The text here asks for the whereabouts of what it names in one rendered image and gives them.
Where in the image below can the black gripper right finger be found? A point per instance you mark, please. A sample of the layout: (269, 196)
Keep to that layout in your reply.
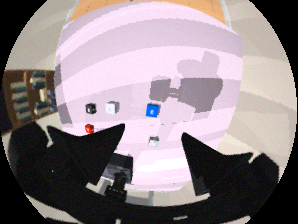
(206, 165)

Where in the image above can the blue block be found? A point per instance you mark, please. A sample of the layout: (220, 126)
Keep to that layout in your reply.
(151, 111)

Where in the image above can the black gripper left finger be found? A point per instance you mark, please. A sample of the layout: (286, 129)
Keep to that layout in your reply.
(92, 152)

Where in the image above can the red block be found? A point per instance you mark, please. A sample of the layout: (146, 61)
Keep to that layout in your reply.
(89, 128)

